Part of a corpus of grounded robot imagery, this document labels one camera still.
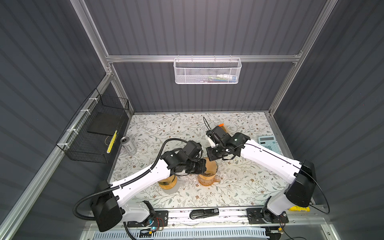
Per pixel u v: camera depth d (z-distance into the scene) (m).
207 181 0.84
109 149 0.68
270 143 0.99
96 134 0.73
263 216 0.67
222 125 0.99
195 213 0.70
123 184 0.42
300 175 0.42
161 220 0.72
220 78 0.92
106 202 0.39
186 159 0.57
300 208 0.75
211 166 0.79
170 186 0.75
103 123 0.75
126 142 0.87
